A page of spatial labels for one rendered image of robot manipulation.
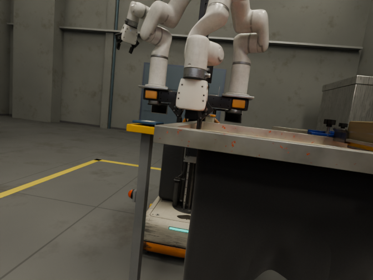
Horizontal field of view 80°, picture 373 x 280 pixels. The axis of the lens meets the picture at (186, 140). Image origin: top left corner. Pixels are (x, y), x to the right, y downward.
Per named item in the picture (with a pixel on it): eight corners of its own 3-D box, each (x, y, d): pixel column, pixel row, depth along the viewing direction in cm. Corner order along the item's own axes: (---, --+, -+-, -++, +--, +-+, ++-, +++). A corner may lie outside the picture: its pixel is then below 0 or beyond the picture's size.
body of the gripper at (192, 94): (210, 79, 76) (206, 111, 78) (182, 76, 78) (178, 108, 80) (208, 75, 69) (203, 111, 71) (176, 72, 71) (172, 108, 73)
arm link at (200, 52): (202, 47, 84) (227, 46, 79) (199, 76, 85) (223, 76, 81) (183, 33, 71) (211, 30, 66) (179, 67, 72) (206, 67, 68)
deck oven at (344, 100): (398, 181, 510) (422, 80, 481) (337, 173, 526) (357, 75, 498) (354, 165, 676) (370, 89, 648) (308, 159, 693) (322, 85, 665)
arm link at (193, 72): (211, 73, 76) (210, 81, 77) (186, 71, 78) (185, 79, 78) (209, 69, 69) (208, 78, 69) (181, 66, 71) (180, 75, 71)
